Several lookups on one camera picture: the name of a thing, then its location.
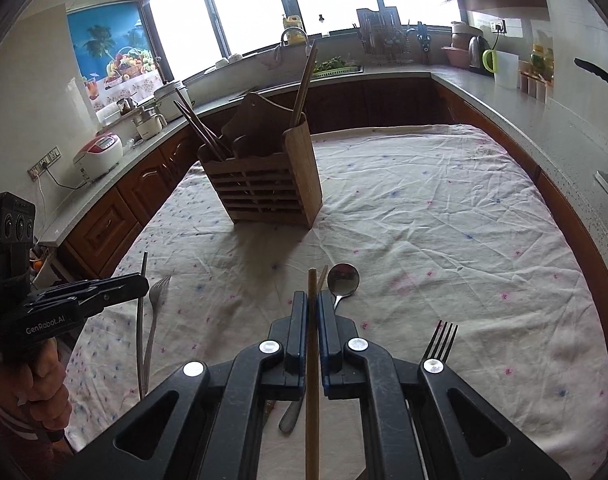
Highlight bamboo chopstick pair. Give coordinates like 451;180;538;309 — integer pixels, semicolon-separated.
305;268;319;480

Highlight silver fork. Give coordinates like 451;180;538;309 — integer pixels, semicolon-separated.
143;275;171;394
421;320;459;364

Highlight left hand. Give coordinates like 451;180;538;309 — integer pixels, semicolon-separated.
0;338;72;431

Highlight silver spoon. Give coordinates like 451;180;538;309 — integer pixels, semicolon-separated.
277;261;361;436

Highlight white rice cooker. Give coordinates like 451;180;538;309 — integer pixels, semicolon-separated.
72;132;122;182

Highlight floral white tablecloth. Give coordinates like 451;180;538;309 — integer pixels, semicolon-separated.
66;126;608;479

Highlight wooden utensil holder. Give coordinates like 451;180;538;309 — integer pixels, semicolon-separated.
197;93;322;229

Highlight white pot on counter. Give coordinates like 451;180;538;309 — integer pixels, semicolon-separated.
153;80;191;122

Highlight fruit poster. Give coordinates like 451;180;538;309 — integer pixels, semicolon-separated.
67;2;162;110

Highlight green vegetables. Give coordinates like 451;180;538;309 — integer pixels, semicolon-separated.
313;56;361;79

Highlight dish rack by window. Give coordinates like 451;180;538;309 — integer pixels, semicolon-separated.
356;6;412;64

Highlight pink basin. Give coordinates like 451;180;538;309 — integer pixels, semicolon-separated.
441;46;470;70

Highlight spice jar rack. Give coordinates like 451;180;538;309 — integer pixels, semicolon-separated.
518;44;554;103

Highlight steel electric kettle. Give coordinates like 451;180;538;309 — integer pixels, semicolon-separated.
469;36;490;75

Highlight wall power socket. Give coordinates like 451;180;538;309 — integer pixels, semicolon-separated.
27;146;62;181

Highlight green handled white jug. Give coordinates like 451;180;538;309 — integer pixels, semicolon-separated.
482;49;520;90

